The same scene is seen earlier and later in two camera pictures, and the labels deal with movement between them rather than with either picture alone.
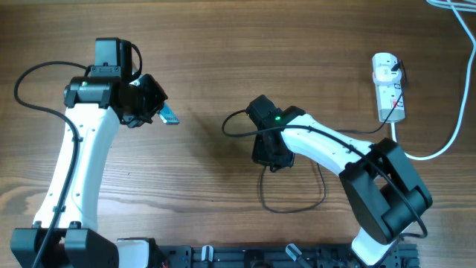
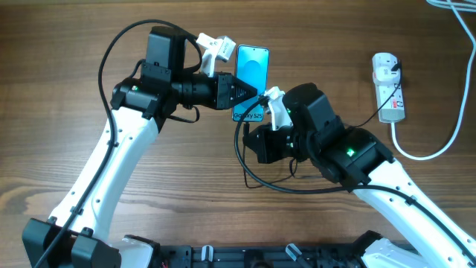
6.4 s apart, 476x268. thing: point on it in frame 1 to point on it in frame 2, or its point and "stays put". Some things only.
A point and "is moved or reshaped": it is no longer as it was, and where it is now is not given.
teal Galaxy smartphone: x=167 y=115 is moved or reshaped
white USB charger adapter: x=385 y=74 stays put
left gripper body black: x=146 y=100 to x=221 y=80
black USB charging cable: x=401 y=64 to x=396 y=68
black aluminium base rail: x=401 y=254 stays put
